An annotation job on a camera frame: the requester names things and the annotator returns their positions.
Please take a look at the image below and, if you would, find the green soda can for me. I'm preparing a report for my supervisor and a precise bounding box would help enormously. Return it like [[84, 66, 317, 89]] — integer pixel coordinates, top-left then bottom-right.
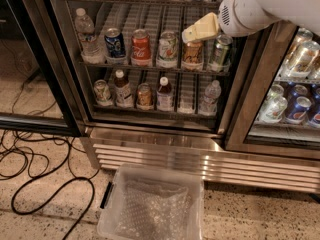
[[208, 34, 233, 72]]

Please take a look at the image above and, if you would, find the closed right glass door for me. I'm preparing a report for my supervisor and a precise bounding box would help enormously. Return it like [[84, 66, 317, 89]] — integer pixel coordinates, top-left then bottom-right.
[[226, 22, 320, 160]]

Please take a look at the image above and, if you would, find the blue pepsi can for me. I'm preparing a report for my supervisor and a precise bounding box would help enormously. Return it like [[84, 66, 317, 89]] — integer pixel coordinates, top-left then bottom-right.
[[104, 28, 126, 64]]

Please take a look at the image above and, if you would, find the blue pepsi can right door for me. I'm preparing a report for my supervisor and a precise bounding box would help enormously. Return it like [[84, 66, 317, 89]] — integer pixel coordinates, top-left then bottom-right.
[[285, 96, 312, 124]]

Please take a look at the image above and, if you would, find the gold can bottom shelf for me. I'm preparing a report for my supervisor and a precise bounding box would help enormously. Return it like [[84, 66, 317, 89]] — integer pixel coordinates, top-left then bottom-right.
[[136, 83, 153, 110]]

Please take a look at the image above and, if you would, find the clear water bottle middle shelf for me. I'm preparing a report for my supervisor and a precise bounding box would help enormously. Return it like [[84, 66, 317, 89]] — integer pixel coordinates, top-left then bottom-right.
[[75, 8, 104, 64]]

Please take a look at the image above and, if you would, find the brown tea bottle middle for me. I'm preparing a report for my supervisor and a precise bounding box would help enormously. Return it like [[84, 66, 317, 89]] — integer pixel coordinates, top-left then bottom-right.
[[157, 77, 173, 112]]

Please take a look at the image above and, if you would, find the white green 7up can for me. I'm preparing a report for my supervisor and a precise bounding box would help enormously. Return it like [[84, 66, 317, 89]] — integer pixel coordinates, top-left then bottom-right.
[[156, 31, 178, 68]]

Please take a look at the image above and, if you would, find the orange gold soda can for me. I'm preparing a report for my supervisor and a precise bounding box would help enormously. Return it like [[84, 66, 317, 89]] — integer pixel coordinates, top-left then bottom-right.
[[181, 41, 203, 71]]

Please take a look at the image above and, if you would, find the clear water bottle bottom shelf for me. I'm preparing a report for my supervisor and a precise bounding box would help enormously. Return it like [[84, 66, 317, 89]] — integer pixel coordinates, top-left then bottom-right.
[[198, 80, 222, 116]]

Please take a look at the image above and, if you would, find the red coca cola can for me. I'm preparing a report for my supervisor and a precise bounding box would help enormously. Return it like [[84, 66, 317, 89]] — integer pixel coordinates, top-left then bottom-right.
[[131, 29, 151, 66]]

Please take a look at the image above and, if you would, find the stainless steel display fridge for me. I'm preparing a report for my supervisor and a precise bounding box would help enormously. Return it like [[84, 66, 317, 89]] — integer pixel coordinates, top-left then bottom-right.
[[43, 0, 320, 193]]

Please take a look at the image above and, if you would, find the bubble wrap sheet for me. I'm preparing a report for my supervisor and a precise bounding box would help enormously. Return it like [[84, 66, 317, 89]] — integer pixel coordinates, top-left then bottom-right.
[[115, 180, 191, 240]]

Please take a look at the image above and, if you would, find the open glass fridge door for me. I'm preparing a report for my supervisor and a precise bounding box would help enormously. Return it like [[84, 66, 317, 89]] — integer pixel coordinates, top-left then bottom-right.
[[0, 0, 81, 137]]

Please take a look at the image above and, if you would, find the brown tea bottle left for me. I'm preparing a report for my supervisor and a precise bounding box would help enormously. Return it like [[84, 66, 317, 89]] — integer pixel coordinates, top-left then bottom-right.
[[114, 70, 133, 108]]

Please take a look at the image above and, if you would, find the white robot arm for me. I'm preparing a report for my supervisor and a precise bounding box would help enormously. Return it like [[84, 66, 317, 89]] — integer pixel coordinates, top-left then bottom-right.
[[182, 0, 320, 43]]

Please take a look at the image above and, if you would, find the clear water bottle shelf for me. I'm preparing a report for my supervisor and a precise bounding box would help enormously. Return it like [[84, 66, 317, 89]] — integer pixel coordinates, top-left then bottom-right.
[[198, 80, 222, 116], [75, 8, 104, 64]]

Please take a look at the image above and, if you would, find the brown tea bottle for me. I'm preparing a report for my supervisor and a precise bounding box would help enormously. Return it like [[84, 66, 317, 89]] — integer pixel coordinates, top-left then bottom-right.
[[157, 77, 173, 112], [114, 70, 133, 108]]

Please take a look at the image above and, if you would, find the silver gold can right door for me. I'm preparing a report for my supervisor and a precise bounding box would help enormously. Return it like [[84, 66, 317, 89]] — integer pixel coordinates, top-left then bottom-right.
[[281, 41, 320, 78]]

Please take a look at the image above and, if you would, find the black floor cable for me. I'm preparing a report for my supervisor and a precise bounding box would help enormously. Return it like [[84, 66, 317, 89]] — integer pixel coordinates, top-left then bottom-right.
[[0, 40, 100, 240]]

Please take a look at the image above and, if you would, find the white green can bottom shelf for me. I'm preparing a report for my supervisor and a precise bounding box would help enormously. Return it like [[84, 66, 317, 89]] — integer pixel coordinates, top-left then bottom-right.
[[94, 79, 113, 106]]

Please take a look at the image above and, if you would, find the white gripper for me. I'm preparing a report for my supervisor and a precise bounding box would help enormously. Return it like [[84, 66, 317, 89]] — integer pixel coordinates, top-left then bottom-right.
[[182, 0, 278, 43]]

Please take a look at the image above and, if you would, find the white green can right door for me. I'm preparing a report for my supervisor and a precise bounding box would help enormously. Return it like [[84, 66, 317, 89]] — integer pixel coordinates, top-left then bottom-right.
[[259, 84, 288, 123]]

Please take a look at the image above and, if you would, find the clear plastic storage bin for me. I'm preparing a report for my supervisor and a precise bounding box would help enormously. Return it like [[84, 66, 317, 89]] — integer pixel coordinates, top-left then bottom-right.
[[97, 164, 204, 240]]

